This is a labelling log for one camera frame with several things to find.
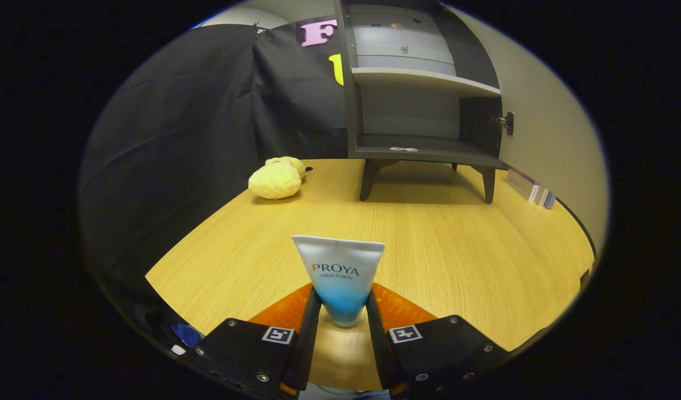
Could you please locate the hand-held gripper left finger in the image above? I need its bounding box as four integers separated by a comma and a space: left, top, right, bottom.
177, 283, 323, 400

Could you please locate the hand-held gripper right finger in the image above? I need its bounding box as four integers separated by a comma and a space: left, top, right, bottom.
365, 282, 510, 398

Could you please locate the white and blue cosmetic tube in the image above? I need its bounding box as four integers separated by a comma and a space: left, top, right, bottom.
292, 235, 385, 328

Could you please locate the beige cabinet door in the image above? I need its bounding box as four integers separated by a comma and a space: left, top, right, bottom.
446, 6, 609, 259

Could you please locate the small blue object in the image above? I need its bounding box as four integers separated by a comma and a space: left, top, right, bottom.
171, 323, 203, 349

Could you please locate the yellow plush toy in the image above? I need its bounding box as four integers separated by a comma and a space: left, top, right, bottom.
248, 156, 313, 201

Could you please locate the dark grey cabinet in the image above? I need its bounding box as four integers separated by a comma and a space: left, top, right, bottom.
334, 0, 514, 204

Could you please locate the black backdrop cloth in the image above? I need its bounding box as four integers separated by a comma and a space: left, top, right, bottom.
77, 17, 353, 337

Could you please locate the light grey cabinet shelf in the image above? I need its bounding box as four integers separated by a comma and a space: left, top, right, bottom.
352, 67, 502, 98

